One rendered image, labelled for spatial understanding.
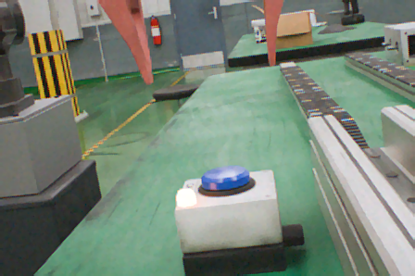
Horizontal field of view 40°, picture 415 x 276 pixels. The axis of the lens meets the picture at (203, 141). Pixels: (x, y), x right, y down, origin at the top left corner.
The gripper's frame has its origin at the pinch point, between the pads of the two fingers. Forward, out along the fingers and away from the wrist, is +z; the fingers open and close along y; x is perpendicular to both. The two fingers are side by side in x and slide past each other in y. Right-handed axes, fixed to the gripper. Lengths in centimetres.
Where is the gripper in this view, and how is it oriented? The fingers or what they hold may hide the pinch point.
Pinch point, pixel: (208, 64)
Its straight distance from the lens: 44.5
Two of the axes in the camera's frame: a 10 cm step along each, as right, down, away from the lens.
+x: 0.8, -2.2, 9.7
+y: 9.9, -1.3, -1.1
